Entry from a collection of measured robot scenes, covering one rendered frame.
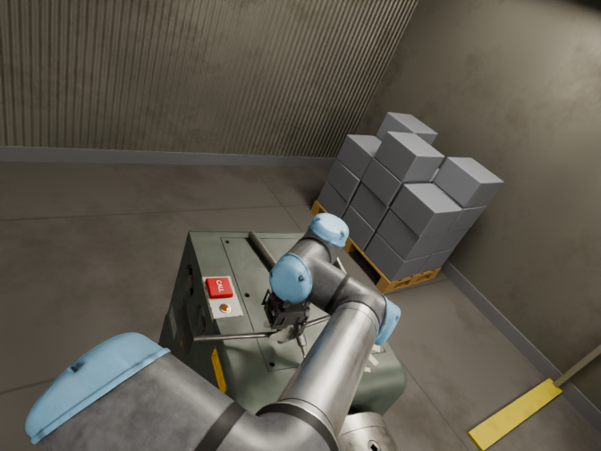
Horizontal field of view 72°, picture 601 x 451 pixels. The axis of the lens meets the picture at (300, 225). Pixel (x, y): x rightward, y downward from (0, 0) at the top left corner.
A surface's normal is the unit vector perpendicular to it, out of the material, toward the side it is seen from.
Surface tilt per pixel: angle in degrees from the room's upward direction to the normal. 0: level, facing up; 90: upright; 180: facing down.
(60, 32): 90
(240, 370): 0
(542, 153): 90
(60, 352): 0
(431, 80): 90
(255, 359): 0
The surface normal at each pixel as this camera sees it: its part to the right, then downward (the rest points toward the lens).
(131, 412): 0.16, -0.56
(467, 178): -0.79, 0.08
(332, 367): 0.32, -0.88
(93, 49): 0.49, 0.65
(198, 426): 0.33, -0.75
